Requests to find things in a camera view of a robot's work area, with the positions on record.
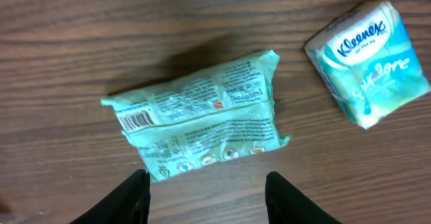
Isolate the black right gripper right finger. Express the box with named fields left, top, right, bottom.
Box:
left=265, top=172, right=341, bottom=224

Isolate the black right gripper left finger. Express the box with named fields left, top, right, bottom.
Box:
left=71, top=169, right=151, bottom=224

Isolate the teal snack packet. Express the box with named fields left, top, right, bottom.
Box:
left=101, top=50, right=290, bottom=182

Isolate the teal Kleenex tissue pack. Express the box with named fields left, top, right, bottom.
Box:
left=304, top=1, right=430, bottom=129

